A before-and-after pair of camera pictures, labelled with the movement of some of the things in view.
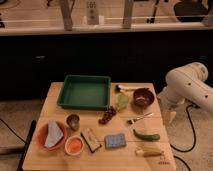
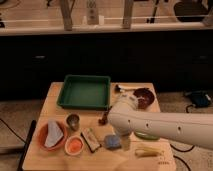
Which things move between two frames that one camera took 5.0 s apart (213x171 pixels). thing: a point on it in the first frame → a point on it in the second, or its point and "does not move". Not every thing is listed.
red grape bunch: x=107 y=115 does not move
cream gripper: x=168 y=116 → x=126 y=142
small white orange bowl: x=74 y=145 does not move
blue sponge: x=115 y=141 does not move
